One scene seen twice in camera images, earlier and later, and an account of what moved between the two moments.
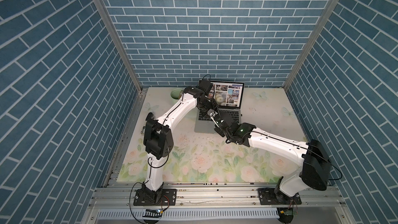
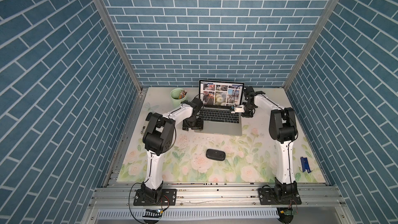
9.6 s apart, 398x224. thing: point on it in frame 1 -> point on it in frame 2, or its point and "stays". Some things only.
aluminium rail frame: [215, 196] stays
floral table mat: [200, 157] stays
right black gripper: [217, 129] -> [245, 116]
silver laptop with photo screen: [228, 96] stays
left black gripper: [214, 104] -> [199, 125]
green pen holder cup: [176, 94] stays
